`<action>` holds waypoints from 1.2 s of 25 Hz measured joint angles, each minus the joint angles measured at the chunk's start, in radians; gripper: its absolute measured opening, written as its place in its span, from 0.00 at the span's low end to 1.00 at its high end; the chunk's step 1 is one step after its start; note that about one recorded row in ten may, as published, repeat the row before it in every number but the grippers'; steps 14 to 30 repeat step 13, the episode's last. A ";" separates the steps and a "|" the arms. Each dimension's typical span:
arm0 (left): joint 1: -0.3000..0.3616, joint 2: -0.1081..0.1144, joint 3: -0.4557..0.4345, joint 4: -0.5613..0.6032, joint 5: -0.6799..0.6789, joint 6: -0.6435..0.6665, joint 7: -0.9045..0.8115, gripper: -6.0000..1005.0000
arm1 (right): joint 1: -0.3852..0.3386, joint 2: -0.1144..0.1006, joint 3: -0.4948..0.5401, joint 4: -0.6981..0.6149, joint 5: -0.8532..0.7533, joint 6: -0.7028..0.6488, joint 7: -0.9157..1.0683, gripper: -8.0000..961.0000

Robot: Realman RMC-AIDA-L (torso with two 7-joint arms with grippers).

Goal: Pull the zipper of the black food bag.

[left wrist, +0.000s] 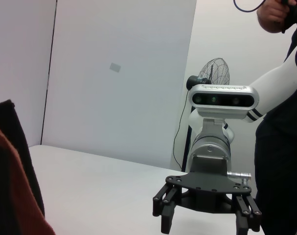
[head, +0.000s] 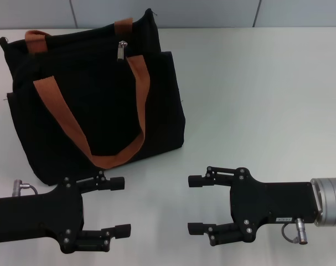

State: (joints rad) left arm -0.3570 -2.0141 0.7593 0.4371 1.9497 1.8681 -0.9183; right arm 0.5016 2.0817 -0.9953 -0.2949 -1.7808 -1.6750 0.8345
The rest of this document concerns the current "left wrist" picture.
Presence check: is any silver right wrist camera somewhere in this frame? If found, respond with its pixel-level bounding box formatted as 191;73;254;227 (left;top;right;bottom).
189;84;259;118

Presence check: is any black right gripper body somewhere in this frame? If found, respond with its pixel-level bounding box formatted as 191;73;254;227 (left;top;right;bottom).
165;172;251;214

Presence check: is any black handheld controller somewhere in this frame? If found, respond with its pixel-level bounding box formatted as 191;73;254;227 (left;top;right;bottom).
277;0;297;34

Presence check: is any dark blue controller cable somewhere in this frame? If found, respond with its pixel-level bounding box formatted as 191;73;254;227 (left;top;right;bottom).
233;0;267;12

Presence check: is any black bag with orange handles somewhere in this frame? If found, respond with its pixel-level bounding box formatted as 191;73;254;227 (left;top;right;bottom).
0;99;56;235

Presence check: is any person in dark clothes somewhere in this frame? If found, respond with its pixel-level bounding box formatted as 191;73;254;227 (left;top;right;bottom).
254;23;297;235

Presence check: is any right gripper grey connector cable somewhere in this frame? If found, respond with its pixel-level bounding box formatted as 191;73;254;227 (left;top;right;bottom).
227;172;253;187

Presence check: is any black wire cage stand fan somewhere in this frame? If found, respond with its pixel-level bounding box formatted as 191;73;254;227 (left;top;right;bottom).
183;57;231;172

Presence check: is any thin black fan cable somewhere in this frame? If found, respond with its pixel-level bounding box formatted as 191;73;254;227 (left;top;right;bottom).
174;89;188;172

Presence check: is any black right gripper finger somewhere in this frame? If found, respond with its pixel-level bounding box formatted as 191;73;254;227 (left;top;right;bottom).
230;193;263;235
152;182;185;235

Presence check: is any person's bare hand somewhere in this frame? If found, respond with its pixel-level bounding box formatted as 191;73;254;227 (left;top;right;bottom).
257;0;290;34

